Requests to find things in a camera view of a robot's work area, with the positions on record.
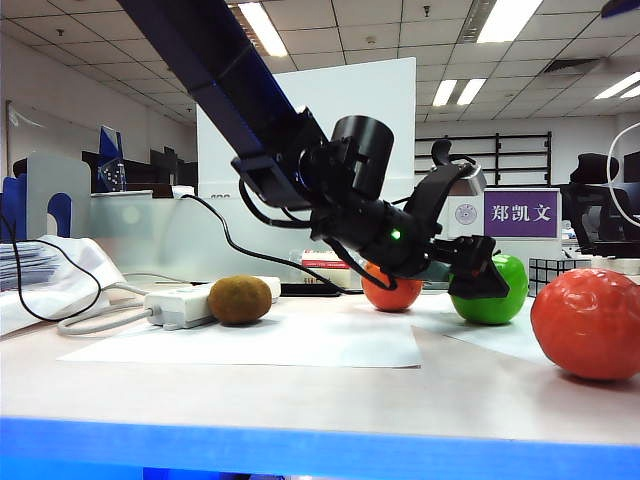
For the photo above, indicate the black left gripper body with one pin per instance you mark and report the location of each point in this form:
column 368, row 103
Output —
column 385, row 245

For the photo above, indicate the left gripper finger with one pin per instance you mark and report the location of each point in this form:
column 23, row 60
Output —
column 477, row 282

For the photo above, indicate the green plastic apple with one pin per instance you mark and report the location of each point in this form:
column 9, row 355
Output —
column 510, row 290

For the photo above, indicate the orange red plastic fruit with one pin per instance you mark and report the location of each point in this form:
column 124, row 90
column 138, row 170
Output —
column 585, row 325
column 395, row 300

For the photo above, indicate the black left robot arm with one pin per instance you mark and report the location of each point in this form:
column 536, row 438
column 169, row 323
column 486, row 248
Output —
column 215, row 65

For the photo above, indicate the white paper sheet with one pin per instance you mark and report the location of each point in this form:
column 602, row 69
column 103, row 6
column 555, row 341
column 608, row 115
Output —
column 500, row 340
column 225, row 345

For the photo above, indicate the clear bottle red label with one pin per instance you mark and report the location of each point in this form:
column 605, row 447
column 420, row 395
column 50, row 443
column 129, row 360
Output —
column 320, row 260

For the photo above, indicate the silver grid puzzle cube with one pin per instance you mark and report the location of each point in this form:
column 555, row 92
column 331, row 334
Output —
column 550, row 272

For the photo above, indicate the purple white name plate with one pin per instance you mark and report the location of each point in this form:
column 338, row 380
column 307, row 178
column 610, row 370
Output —
column 520, row 214

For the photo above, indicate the black shelf rack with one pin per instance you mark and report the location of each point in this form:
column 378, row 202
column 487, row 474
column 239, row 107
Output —
column 549, row 155

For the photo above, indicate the brown fuzzy kiwi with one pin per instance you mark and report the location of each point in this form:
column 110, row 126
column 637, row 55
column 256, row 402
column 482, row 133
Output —
column 240, row 300

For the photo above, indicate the white partition board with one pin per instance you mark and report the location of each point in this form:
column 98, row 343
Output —
column 350, row 90

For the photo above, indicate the ceiling fluorescent light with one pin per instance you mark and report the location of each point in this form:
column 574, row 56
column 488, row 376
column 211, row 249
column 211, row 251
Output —
column 471, row 92
column 620, row 86
column 510, row 20
column 265, row 30
column 445, row 93

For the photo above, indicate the white plug adapter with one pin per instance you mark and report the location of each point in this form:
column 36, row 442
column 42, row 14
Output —
column 184, row 192

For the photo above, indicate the white power strip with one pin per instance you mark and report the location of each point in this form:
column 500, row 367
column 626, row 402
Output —
column 175, row 302

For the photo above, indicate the blue edge strip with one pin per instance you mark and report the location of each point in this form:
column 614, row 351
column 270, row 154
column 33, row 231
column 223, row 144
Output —
column 300, row 450

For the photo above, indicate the black background cabinets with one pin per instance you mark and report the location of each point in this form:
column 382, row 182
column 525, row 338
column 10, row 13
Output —
column 165, row 165

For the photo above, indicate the ceiling air vent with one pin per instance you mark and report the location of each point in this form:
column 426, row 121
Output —
column 570, row 66

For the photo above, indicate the frosted glass desk divider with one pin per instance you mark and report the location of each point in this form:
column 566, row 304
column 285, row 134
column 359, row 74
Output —
column 150, row 225

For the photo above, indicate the blue crystal trophy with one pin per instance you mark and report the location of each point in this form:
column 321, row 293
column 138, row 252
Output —
column 111, row 150

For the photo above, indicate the white plastic bag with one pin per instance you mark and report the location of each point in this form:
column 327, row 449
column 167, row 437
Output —
column 85, row 260

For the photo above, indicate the grey file holder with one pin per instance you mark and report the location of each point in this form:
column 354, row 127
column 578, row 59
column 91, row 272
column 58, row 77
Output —
column 60, row 172

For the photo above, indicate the stack of papers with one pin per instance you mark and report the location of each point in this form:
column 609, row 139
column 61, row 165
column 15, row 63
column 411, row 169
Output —
column 25, row 265

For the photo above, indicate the blue file holder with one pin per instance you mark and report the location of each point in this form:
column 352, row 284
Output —
column 15, row 210

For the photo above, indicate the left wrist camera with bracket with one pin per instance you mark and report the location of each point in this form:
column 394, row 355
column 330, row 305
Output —
column 430, row 200

